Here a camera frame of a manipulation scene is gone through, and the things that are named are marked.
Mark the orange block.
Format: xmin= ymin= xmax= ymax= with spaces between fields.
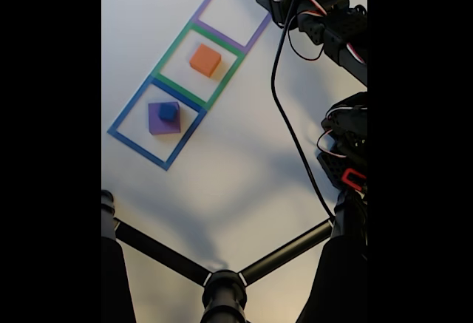
xmin=189 ymin=44 xmax=222 ymax=79

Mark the blue tape square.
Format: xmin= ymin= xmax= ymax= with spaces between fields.
xmin=106 ymin=74 xmax=208 ymax=171

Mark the purple tape square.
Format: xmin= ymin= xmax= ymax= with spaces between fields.
xmin=191 ymin=0 xmax=274 ymax=52

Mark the small blue cube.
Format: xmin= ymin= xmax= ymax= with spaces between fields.
xmin=158 ymin=103 xmax=177 ymax=122

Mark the green tape square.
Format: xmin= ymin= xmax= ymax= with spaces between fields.
xmin=152 ymin=21 xmax=245 ymax=112

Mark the black tripod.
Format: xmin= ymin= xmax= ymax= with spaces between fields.
xmin=101 ymin=188 xmax=368 ymax=323

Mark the purple block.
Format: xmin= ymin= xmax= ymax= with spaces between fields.
xmin=147 ymin=101 xmax=182 ymax=135

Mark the red clamp part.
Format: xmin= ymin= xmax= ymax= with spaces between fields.
xmin=340 ymin=167 xmax=368 ymax=191

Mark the black camera cable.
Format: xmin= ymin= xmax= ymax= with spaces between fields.
xmin=270 ymin=0 xmax=336 ymax=224

